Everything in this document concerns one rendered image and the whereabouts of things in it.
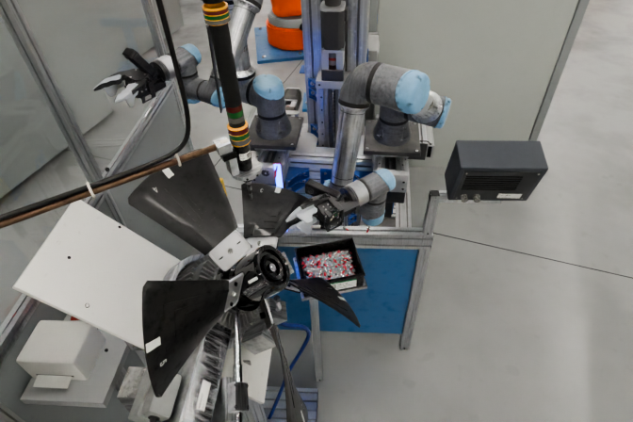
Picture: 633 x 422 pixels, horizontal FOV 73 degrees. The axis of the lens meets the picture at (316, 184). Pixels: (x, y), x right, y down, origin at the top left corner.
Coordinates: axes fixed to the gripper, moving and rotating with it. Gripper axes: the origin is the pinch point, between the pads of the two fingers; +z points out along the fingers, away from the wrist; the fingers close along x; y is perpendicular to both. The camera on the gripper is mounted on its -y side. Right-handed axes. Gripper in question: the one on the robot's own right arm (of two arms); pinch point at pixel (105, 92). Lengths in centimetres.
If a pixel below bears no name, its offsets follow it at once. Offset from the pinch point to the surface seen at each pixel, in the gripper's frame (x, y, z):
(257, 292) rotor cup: -70, 16, 18
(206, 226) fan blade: -53, 7, 15
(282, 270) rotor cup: -71, 16, 10
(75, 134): 20.6, 23.8, 3.9
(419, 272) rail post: -97, 71, -51
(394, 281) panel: -90, 79, -47
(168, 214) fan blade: -45.0, 4.2, 19.3
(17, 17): 26.0, -15.5, 3.8
